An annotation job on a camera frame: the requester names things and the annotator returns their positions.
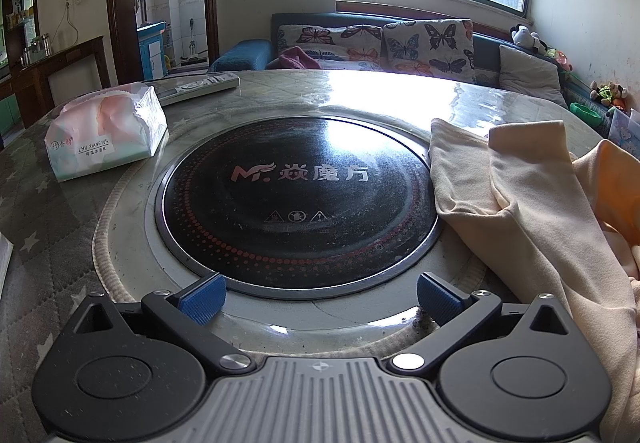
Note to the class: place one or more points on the clear plastic storage box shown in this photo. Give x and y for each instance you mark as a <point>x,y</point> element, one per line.
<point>625,128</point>

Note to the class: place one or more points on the cream garment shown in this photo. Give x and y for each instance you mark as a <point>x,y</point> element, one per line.
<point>525,203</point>

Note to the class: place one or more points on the brown green plush toys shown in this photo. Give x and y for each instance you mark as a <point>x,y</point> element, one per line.
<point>607,93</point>

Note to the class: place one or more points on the grey pillow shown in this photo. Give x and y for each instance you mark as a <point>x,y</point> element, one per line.
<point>530,73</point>

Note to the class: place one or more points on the butterfly print cushion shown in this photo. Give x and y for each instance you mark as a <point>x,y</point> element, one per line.
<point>330,40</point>
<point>425,48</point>

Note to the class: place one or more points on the peach cloth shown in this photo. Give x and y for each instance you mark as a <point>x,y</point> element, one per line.
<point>612,188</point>

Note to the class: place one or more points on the mop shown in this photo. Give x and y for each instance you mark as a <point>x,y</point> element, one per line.
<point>192,54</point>

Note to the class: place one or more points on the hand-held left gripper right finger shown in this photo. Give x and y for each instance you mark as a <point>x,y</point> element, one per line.
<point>440,299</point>

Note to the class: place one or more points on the blue sofa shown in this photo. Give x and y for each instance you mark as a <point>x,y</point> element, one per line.
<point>245,54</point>

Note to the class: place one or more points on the pink cloth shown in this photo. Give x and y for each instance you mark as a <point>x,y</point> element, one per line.
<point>297,58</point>

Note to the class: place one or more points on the dark wooden sideboard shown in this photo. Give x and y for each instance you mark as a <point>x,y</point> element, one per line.
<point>30,83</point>

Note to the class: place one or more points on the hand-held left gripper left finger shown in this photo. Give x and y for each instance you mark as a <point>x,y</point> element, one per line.
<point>202,298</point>

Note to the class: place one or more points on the pink white tissue pack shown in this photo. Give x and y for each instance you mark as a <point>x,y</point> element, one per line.
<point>100,133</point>

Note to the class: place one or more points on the panda plush toy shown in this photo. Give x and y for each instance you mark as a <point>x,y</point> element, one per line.
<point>522,35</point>

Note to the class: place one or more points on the green bowl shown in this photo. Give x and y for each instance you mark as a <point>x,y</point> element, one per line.
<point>585,110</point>

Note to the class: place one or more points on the white remote control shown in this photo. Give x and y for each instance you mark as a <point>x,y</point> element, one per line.
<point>200,85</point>

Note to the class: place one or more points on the pink green plush toy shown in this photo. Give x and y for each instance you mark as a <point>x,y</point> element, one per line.
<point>560,58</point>

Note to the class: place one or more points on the blue white cabinet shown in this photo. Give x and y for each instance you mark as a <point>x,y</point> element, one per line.
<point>150,48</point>

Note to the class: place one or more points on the round black induction cooktop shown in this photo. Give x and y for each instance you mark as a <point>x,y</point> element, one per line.
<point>300,213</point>

